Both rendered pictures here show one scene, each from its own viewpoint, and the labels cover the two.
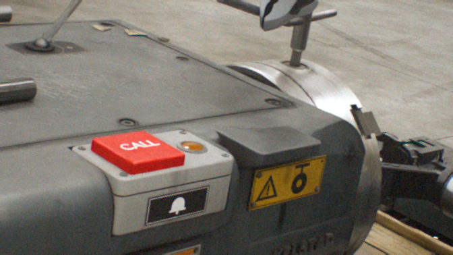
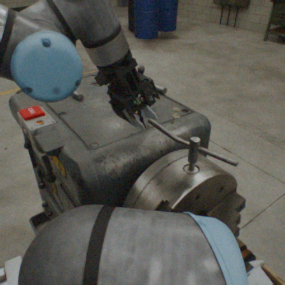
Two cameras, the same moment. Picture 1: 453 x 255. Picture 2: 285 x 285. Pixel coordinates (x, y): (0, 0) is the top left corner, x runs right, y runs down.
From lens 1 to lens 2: 1.34 m
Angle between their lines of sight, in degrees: 88
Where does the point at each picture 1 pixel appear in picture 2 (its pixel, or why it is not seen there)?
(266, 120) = (69, 140)
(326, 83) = (175, 182)
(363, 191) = not seen: hidden behind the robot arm
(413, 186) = not seen: outside the picture
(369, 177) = not seen: hidden behind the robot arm
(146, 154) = (24, 111)
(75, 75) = (107, 105)
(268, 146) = (41, 138)
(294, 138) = (49, 145)
